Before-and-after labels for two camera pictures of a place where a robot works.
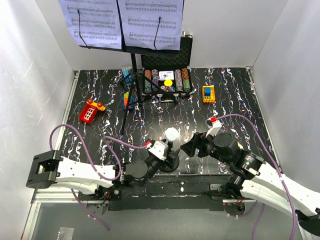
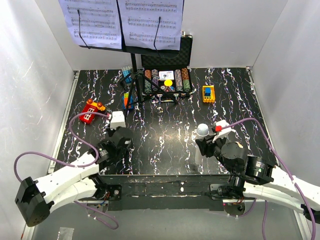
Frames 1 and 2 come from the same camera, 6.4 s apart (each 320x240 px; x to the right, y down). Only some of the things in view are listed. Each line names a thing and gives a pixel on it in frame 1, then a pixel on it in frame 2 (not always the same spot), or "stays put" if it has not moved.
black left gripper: (171, 158) → (110, 132)
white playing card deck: (166, 75) stays put
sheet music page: (152, 24) stays put
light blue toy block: (126, 70) stays put
